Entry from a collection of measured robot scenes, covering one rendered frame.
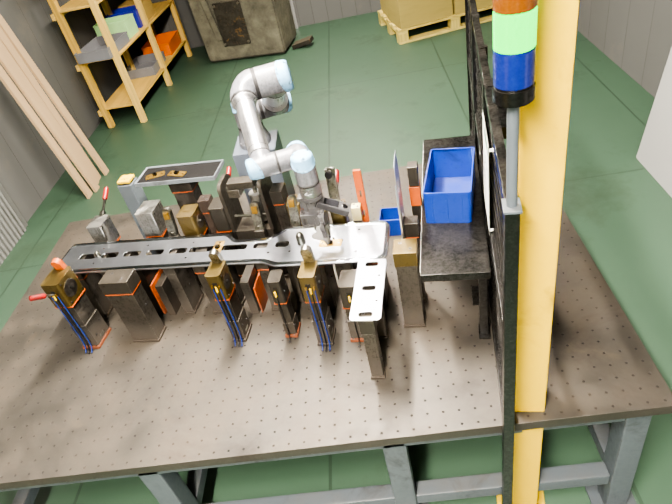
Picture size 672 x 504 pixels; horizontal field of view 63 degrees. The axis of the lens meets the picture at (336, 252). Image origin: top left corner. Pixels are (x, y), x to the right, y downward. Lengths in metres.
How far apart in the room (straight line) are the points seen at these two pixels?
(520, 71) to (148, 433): 1.65
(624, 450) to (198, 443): 1.42
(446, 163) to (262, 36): 5.36
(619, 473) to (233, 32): 6.40
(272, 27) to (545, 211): 6.20
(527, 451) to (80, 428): 1.56
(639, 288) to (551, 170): 2.12
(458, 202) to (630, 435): 0.94
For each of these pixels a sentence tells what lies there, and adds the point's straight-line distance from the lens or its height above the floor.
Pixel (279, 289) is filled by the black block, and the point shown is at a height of 0.95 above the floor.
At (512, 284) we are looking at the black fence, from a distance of 1.27.
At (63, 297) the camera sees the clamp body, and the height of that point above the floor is 1.00.
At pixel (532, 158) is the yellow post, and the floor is 1.59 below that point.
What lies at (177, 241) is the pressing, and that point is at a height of 1.00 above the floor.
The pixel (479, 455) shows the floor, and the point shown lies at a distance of 2.58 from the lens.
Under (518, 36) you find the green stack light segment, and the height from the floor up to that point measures 1.90.
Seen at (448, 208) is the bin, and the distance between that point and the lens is 1.95.
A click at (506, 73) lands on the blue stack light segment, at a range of 0.99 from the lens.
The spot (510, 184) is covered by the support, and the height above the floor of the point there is 1.61.
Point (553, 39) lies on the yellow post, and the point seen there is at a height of 1.84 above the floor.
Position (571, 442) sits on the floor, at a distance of 2.65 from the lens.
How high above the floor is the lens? 2.22
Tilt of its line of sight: 38 degrees down
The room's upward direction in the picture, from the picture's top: 13 degrees counter-clockwise
